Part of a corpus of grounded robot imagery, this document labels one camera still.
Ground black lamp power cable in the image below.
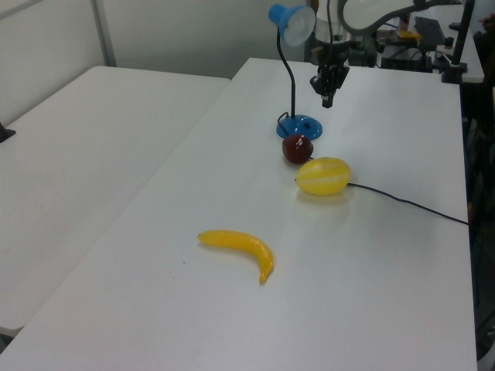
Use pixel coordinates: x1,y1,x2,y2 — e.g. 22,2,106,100
276,111,469,226

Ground blue gooseneck desk lamp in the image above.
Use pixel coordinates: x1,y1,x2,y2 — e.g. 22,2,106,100
268,3,323,139

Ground yellow banana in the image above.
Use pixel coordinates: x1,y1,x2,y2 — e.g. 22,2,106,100
197,230,275,285

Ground black equipment base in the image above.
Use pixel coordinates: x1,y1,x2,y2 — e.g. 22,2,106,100
381,41,435,73

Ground black office chair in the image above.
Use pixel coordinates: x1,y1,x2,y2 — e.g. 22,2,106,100
473,30,495,83

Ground black camera stand pole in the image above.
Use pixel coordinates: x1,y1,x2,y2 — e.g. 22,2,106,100
440,0,476,84

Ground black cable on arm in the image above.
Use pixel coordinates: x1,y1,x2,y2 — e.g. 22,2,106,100
326,0,335,49

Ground yellow striped melon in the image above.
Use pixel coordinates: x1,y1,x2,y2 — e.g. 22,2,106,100
295,156,353,196

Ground black table clamp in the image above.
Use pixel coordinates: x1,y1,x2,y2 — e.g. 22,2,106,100
0,121,17,144

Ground dark red apple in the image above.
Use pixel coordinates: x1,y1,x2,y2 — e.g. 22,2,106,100
282,134,315,165

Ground black keyboard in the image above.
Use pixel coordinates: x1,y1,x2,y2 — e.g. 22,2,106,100
414,15,446,44

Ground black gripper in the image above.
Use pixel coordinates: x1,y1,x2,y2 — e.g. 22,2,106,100
309,40,351,109

